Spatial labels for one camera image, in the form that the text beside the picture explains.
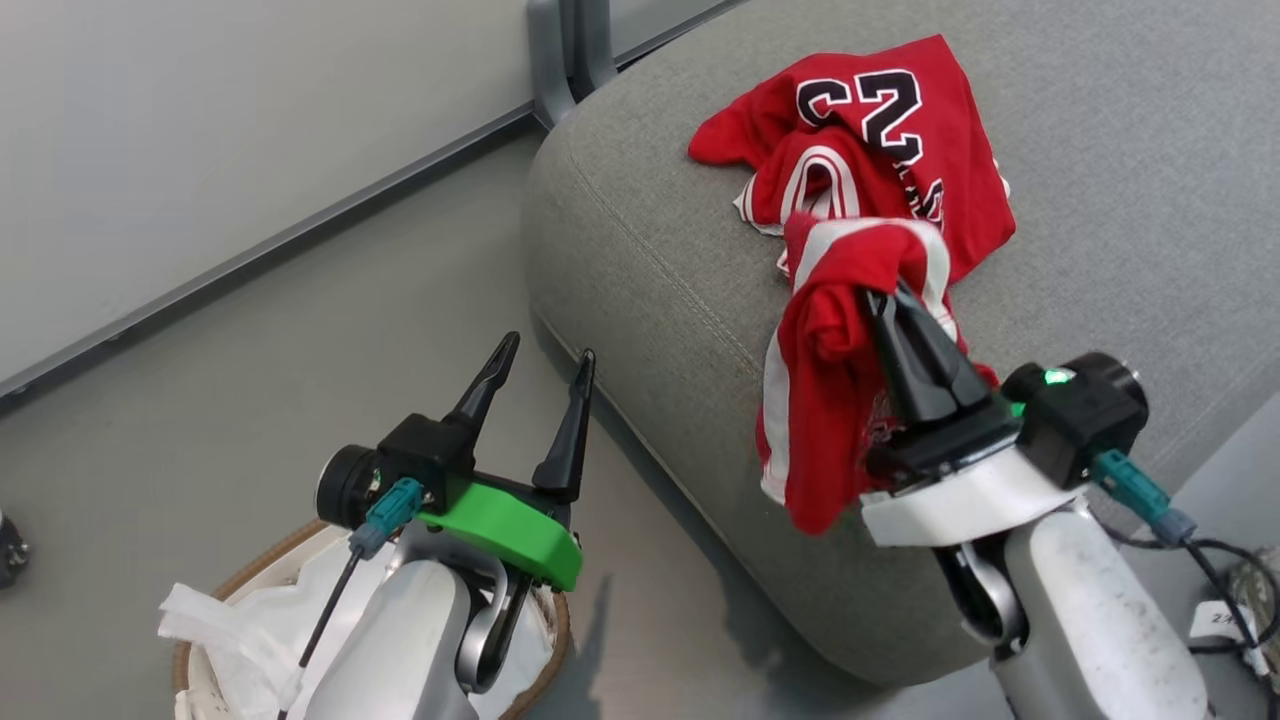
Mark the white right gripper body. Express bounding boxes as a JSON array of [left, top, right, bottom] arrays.
[[859, 399, 1087, 550]]

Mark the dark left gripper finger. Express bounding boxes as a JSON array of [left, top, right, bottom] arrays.
[[531, 348, 598, 505], [443, 331, 522, 433]]

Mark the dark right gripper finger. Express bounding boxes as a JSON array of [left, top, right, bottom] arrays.
[[893, 279, 1002, 417], [864, 287, 946, 429]]

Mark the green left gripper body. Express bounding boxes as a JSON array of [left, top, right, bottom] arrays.
[[417, 477, 585, 593]]

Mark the red basketball jersey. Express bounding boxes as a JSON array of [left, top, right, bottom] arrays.
[[687, 34, 1019, 537]]

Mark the grey fabric sofa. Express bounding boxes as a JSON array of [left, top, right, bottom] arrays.
[[521, 0, 1280, 690]]

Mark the brown wicker laundry basket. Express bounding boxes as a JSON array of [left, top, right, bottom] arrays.
[[171, 517, 574, 720]]

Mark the white paper tag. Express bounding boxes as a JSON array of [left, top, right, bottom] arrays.
[[1189, 599, 1258, 643]]

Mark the black caster wheel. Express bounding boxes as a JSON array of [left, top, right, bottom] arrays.
[[0, 509, 32, 592]]

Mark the left cable with teal plug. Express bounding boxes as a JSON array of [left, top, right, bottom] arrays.
[[277, 476, 428, 720]]

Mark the cable with teal plug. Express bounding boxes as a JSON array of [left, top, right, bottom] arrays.
[[1091, 448, 1280, 693], [277, 476, 428, 720]]

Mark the right cable with teal plug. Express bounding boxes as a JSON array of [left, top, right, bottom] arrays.
[[1091, 448, 1280, 693]]

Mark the grey partition bottom rail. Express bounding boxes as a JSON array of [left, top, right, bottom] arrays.
[[0, 95, 543, 407], [609, 0, 748, 58]]

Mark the grey partition post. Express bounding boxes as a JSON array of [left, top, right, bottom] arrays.
[[571, 0, 622, 97], [526, 0, 580, 130]]

